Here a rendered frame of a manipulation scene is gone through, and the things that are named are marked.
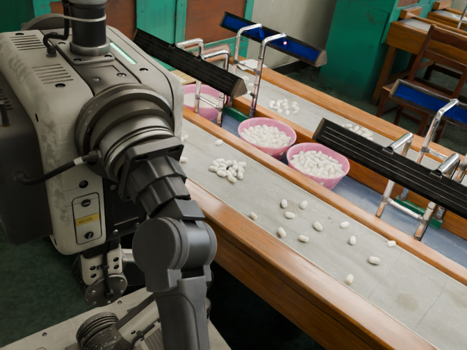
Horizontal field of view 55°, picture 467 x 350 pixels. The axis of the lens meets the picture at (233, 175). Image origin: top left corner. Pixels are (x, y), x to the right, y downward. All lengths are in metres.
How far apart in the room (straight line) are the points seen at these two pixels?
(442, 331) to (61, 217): 1.09
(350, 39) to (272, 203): 2.97
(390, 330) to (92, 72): 1.01
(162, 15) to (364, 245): 1.49
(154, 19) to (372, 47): 2.46
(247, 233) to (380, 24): 3.09
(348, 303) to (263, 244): 0.32
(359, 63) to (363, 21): 0.37
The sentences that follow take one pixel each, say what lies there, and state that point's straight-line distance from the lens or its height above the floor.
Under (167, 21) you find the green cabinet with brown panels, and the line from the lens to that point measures 2.42.
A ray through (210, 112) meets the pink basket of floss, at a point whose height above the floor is 0.74.
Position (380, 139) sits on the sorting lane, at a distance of 2.27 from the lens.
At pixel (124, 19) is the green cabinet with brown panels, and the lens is 2.25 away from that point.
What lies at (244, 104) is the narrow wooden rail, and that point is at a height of 0.76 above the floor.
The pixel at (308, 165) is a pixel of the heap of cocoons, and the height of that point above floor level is 0.73.
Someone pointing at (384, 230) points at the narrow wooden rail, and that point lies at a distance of 1.66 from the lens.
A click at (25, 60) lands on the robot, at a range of 0.83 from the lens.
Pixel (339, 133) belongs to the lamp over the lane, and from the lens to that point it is 1.46.
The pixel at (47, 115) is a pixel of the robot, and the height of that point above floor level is 1.43.
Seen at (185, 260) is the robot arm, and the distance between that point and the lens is 0.61.
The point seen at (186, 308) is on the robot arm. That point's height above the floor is 1.28.
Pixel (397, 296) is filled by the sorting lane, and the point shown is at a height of 0.74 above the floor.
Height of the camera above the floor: 1.77
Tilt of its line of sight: 35 degrees down
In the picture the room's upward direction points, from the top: 8 degrees clockwise
